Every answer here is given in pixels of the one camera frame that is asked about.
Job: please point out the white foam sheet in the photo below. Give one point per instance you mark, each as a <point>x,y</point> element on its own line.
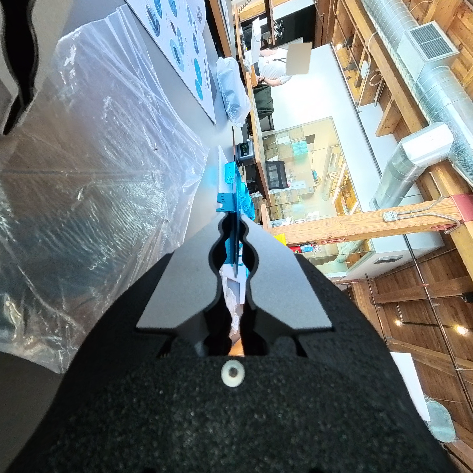
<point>221,162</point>

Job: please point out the red metal bracket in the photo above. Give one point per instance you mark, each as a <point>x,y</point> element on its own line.
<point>462,208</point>

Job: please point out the yellow bin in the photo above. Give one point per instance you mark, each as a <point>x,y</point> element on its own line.
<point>279,238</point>

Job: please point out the glowing ceiling lamp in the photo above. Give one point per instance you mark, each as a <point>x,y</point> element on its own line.
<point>461,329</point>

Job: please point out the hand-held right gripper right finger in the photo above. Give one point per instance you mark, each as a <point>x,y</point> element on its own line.
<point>292,292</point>

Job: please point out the black mesh chair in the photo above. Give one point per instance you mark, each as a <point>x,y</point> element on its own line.
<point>263,103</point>

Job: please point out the wooden ceiling beam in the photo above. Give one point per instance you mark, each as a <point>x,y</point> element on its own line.
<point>351,221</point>

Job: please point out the crumpled white plastic bag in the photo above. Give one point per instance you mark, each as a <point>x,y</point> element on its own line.
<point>232,92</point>

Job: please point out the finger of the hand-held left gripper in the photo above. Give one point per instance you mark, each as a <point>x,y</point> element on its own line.
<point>11,111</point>

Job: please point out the silver air duct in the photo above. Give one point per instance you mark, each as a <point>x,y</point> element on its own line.
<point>436,85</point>

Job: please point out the white air vent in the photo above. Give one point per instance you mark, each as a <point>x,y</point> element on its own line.
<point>430,40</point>

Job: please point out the instruction booklet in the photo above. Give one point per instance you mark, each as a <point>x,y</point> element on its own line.
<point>184,74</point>

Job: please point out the small grey power unit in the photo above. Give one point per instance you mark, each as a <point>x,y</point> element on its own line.
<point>245,151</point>

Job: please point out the orange-edged background desk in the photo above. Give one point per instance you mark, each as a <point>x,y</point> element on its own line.
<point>225,37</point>
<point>260,166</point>
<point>265,218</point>

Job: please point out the red fire extinguisher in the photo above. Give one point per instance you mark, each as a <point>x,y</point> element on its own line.
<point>297,248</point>

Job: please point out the clear plastic bag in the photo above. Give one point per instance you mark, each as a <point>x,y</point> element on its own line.
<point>92,184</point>

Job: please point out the thick wooden post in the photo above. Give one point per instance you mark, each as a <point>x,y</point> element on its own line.
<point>458,251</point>

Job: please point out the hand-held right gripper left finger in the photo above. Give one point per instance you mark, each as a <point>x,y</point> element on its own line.
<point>177,292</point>

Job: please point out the black mesh crate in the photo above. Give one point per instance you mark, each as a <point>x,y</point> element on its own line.
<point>276,175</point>

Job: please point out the grey electrical box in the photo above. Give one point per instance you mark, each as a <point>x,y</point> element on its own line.
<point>389,215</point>

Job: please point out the blue round plate with bracket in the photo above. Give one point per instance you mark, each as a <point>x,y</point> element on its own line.
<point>225,202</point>

